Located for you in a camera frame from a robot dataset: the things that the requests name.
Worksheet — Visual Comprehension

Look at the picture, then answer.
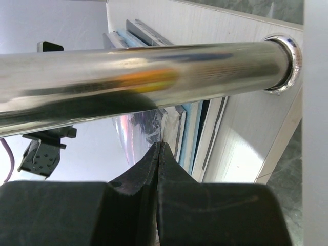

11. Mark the light blue book with swan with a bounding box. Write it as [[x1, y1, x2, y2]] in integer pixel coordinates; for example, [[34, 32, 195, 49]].
[[102, 29, 206, 174]]

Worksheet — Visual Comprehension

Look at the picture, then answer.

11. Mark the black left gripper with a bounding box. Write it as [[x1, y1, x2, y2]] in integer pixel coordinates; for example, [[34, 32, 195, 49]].
[[16, 40, 77, 180]]

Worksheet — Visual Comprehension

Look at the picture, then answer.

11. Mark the Robinson Crusoe book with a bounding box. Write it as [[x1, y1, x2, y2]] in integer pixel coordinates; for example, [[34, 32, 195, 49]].
[[113, 19, 187, 166]]

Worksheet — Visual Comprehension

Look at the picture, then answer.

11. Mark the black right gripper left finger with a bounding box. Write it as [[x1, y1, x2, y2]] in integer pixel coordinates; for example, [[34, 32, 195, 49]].
[[1, 143, 160, 245]]

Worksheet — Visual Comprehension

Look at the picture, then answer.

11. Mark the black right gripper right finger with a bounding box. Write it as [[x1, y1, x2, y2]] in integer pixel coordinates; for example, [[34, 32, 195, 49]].
[[157, 143, 292, 245]]

